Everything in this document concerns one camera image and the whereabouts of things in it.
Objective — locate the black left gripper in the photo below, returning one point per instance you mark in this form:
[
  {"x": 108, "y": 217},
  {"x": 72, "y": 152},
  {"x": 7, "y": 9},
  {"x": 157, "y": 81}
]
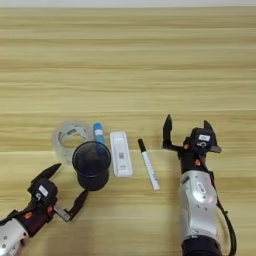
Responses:
[{"x": 38, "y": 216}]

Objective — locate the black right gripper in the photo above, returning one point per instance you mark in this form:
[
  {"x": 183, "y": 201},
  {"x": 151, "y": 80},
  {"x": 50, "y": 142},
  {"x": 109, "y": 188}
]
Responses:
[{"x": 193, "y": 160}]

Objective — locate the black mesh pen cup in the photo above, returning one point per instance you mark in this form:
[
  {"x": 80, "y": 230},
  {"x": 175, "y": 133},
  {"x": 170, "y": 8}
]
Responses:
[{"x": 91, "y": 176}]

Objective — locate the white marker with black cap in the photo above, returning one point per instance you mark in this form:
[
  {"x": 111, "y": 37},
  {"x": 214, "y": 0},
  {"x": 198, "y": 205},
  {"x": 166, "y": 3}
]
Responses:
[{"x": 150, "y": 168}]

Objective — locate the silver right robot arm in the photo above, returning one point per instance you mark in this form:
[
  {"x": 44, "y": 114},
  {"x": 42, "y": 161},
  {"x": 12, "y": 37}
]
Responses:
[{"x": 198, "y": 206}]

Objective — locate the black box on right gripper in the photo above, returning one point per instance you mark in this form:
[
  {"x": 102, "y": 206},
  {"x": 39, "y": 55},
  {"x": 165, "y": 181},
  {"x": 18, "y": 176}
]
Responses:
[{"x": 202, "y": 138}]

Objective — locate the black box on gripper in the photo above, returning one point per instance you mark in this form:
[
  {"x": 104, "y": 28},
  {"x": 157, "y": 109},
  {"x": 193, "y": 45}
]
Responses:
[
  {"x": 46, "y": 190},
  {"x": 202, "y": 138}
]

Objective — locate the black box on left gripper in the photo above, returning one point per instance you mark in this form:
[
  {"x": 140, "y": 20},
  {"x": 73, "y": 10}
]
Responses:
[{"x": 46, "y": 190}]

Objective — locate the clear tape roll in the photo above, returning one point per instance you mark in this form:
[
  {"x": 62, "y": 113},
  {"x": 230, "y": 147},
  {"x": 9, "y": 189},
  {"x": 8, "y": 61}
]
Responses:
[{"x": 60, "y": 143}]

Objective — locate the white rectangular plastic device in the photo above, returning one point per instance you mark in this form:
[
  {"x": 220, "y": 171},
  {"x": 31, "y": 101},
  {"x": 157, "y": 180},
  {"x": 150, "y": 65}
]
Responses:
[{"x": 121, "y": 156}]

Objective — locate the blue glue stick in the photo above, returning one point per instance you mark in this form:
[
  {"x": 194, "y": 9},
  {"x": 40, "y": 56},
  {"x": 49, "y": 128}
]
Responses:
[{"x": 98, "y": 131}]

